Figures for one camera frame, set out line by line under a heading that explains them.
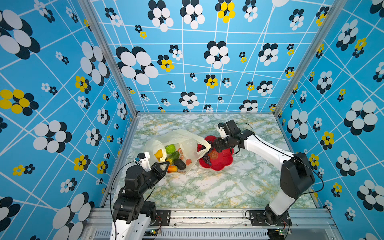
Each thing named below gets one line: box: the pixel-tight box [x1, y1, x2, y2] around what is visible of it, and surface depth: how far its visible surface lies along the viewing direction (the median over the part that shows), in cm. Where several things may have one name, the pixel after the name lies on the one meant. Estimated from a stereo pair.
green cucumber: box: [165, 151, 180, 166], surface depth 93 cm
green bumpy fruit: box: [165, 144, 176, 155], surface depth 96 cm
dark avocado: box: [174, 158, 186, 170], surface depth 90 cm
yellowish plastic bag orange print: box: [143, 128, 212, 174], surface depth 90 cm
